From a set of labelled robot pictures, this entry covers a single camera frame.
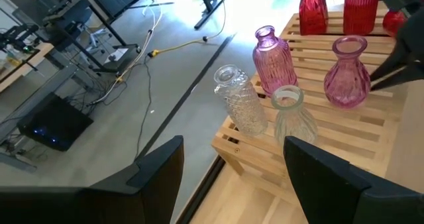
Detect black stand foot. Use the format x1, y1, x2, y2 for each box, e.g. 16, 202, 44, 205
193, 0, 229, 30

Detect black floor cable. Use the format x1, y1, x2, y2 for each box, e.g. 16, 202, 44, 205
134, 54, 153, 160

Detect red round glass vase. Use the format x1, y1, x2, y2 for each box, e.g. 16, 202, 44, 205
382, 9, 409, 38

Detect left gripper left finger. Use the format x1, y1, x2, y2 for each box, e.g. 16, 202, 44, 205
0, 135, 185, 224

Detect pink ribbed bottle vase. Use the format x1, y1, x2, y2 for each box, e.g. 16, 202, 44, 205
252, 25, 299, 97

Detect black computer case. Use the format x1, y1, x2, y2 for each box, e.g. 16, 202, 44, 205
16, 93, 94, 152

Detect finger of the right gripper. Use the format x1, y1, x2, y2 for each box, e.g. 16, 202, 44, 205
370, 7, 424, 83
370, 64, 424, 92

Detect clear bulb glass vase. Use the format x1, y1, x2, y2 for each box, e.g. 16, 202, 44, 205
270, 84, 319, 146

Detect red tapered glass vase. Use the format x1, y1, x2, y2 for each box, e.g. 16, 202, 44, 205
298, 0, 329, 36

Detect wooden slatted shelf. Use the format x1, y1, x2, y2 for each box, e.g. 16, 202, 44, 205
211, 0, 410, 209

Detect yellow floor cable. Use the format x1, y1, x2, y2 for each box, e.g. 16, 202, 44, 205
147, 0, 229, 58

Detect red ribbed bottle vase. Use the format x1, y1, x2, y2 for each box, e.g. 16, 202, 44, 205
343, 0, 382, 36

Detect wooden workbench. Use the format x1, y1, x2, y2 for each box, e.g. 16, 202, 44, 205
0, 41, 56, 94

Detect black workstation frame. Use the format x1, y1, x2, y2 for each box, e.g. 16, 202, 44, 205
19, 0, 143, 76

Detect pink short bulb vase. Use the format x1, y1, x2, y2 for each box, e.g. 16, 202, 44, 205
323, 34, 372, 110

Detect clear textured bottle vase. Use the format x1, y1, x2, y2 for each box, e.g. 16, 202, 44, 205
213, 64, 268, 137

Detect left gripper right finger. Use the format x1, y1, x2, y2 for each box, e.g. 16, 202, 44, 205
284, 136, 424, 224

